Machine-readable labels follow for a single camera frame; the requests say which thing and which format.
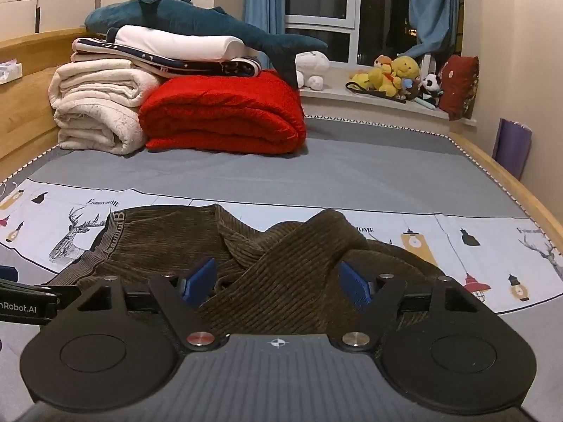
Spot brown corduroy pants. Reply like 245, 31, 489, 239
51, 205, 442, 336

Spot printed grey bed sheet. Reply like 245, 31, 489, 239
1, 117, 562, 421

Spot red folded blanket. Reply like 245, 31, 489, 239
138, 70, 306, 155

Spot cream folded blanket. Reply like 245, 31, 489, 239
48, 58, 161, 155

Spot panda plush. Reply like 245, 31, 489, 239
419, 73, 444, 106

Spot yellow bear plush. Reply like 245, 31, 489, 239
346, 55, 420, 103

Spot tissue pack on headboard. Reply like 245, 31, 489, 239
0, 59, 23, 85

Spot red cushion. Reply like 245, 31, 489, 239
439, 55, 479, 121

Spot white plush toy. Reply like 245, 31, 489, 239
295, 51, 330, 91

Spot white folded pillow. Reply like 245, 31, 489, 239
106, 25, 247, 62

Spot navy patterned folded cloth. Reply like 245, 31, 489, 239
72, 37, 261, 78

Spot white framed window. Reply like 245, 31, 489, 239
285, 0, 416, 66

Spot blue shark plush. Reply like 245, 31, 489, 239
85, 0, 327, 89

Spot blue curtain right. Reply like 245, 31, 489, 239
405, 0, 461, 58

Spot blue curtain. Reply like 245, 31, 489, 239
243, 0, 287, 72
405, 0, 461, 58

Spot blue curtain left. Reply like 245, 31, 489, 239
243, 0, 287, 72

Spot wooden bed frame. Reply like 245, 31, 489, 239
1, 28, 562, 250

